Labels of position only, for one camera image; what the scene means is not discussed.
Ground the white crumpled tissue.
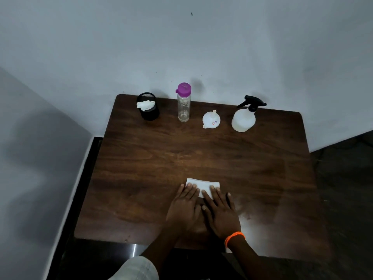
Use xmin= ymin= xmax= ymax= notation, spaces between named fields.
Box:
xmin=136 ymin=100 xmax=156 ymax=111

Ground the person's right hand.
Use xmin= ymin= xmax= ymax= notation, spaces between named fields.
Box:
xmin=201 ymin=185 xmax=242 ymax=240

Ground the black mesh cup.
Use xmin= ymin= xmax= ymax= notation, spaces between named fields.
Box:
xmin=136 ymin=92 xmax=160 ymax=121

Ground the white plastic funnel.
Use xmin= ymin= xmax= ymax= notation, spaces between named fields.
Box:
xmin=202 ymin=110 xmax=221 ymax=129

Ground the orange bead bracelet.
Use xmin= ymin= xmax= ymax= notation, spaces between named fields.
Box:
xmin=224 ymin=231 xmax=246 ymax=249

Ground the clear bottle with purple cap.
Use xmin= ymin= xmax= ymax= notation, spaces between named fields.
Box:
xmin=175 ymin=82 xmax=192 ymax=123

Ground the person's right forearm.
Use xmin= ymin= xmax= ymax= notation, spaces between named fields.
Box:
xmin=227 ymin=237 xmax=281 ymax=280

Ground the person's left forearm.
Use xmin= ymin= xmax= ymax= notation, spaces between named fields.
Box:
xmin=139 ymin=230 xmax=191 ymax=280

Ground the person's left hand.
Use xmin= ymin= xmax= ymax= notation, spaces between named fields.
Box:
xmin=165 ymin=183 xmax=202 ymax=235

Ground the white tissue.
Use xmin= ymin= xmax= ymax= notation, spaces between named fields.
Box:
xmin=186 ymin=178 xmax=220 ymax=199
xmin=136 ymin=100 xmax=156 ymax=111

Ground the white spray bottle black trigger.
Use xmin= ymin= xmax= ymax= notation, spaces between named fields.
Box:
xmin=231 ymin=95 xmax=267 ymax=133

